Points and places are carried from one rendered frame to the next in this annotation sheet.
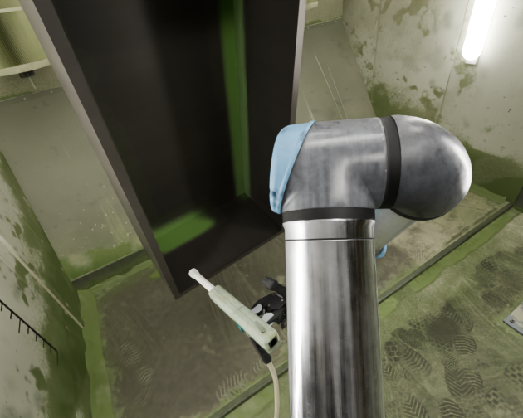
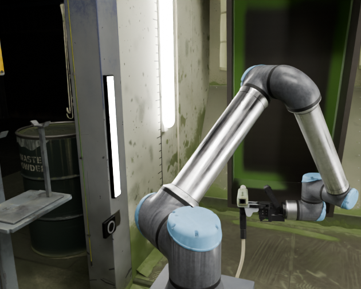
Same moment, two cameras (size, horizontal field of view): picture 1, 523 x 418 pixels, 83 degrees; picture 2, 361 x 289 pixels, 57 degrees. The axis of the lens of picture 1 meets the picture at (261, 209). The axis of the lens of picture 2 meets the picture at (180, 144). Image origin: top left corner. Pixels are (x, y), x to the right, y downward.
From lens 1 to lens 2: 1.06 m
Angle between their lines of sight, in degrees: 48
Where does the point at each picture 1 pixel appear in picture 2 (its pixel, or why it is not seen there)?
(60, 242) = not seen: hidden behind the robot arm
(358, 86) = not seen: outside the picture
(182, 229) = (262, 182)
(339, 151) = (260, 69)
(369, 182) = (262, 79)
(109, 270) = (212, 202)
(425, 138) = (283, 69)
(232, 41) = (339, 66)
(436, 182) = (281, 82)
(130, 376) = not seen: hidden behind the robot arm
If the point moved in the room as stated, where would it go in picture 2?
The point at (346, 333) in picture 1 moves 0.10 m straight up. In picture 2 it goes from (228, 114) to (229, 84)
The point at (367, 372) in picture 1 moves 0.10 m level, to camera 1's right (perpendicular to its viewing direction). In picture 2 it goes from (227, 126) to (252, 130)
